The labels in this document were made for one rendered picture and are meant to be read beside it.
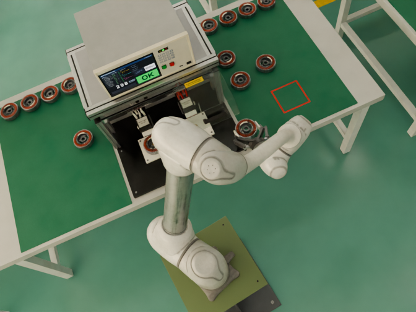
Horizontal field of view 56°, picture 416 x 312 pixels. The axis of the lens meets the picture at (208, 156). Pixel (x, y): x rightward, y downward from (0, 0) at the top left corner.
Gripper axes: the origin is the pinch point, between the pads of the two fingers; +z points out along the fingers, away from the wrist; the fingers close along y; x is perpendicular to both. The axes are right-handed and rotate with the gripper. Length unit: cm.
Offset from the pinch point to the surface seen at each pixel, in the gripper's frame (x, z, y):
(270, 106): -1.0, 13.4, 18.9
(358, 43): -24, 83, 115
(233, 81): 12.9, 30.5, 7.2
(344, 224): -97, -2, 42
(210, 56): 39.3, 10.4, -3.8
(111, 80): 50, 4, -50
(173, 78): 37.9, 7.8, -24.5
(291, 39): 16, 44, 50
